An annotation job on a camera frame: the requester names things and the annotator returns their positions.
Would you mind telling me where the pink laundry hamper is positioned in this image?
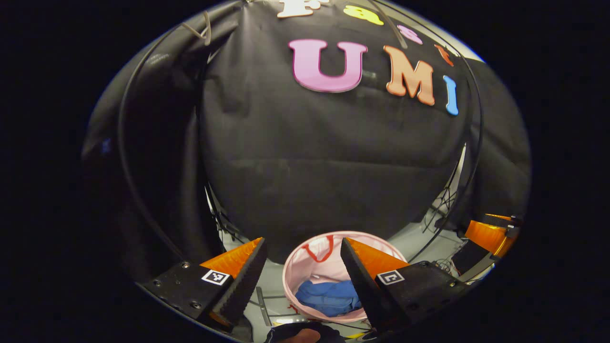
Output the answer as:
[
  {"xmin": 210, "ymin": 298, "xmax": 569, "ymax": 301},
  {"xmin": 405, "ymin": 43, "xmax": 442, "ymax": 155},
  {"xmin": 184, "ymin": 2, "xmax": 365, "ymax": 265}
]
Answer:
[{"xmin": 282, "ymin": 231, "xmax": 408, "ymax": 324}]

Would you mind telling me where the black clothes rack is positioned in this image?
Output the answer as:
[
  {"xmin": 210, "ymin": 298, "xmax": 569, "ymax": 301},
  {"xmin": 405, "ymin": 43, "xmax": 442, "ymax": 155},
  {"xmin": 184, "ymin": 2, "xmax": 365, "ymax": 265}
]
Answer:
[{"xmin": 117, "ymin": 0, "xmax": 484, "ymax": 263}]

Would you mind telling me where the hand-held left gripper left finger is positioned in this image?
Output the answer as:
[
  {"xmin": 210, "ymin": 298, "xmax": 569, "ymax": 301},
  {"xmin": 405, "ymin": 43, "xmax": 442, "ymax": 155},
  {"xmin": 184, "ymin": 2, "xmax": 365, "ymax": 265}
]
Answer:
[{"xmin": 138, "ymin": 237, "xmax": 268, "ymax": 332}]

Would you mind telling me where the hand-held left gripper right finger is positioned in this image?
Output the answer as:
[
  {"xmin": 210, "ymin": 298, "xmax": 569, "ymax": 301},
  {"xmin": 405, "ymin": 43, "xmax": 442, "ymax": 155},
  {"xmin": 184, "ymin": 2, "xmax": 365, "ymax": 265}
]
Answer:
[{"xmin": 340, "ymin": 237, "xmax": 472, "ymax": 334}]

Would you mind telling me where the tangle of black cables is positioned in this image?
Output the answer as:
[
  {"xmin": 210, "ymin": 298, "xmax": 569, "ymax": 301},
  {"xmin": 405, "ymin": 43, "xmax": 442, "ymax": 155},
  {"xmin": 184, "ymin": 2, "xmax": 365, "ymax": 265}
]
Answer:
[{"xmin": 422, "ymin": 187, "xmax": 459, "ymax": 235}]

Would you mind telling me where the black backdrop cloth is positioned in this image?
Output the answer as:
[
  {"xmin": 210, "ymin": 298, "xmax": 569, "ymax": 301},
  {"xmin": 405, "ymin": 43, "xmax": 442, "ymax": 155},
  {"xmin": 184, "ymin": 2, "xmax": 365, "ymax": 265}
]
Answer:
[{"xmin": 81, "ymin": 0, "xmax": 532, "ymax": 286}]

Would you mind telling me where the blue corduroy jacket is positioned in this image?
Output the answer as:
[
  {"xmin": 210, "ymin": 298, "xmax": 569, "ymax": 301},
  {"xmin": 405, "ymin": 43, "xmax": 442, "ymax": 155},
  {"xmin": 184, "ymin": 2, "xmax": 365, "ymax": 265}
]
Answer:
[{"xmin": 295, "ymin": 279, "xmax": 363, "ymax": 318}]

